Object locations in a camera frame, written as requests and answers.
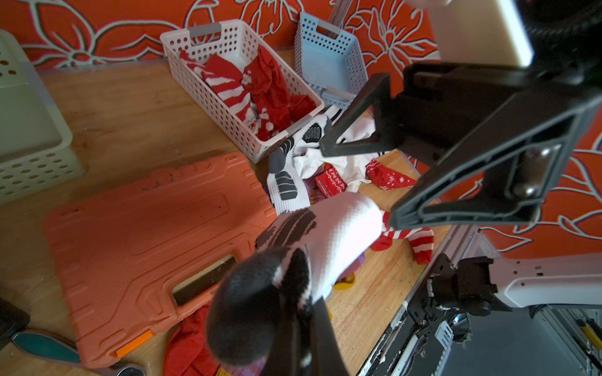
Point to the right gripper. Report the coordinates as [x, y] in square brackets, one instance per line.
[499, 138]

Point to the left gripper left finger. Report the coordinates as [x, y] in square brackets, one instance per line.
[284, 356]

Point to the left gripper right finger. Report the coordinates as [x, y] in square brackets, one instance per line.
[326, 359]

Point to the white black patterned sock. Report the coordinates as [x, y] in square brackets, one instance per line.
[297, 262]

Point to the red christmas sock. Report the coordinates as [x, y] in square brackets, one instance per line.
[269, 93]

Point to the blue plastic basket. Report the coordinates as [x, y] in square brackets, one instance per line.
[329, 60]

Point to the white plastic basket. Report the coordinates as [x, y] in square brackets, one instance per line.
[236, 42]

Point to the green plastic basket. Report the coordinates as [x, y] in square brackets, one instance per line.
[36, 151]

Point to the red snowflake sock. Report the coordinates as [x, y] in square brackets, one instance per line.
[385, 178]

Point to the mustard yellow sock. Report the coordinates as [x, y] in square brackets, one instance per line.
[345, 283]

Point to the red crumpled sock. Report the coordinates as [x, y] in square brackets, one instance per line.
[187, 352]

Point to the red white striped santa sock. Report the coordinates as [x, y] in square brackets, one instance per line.
[421, 240]

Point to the red patterned knit sock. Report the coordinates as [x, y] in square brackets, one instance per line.
[329, 182]

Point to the white black sock pile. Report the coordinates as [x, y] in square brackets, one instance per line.
[294, 165]

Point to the orange plastic tool case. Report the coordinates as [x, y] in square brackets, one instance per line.
[120, 254]

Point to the ratchet wrench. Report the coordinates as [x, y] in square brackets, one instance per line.
[50, 348]

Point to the black yellow bit box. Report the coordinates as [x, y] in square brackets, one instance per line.
[12, 320]

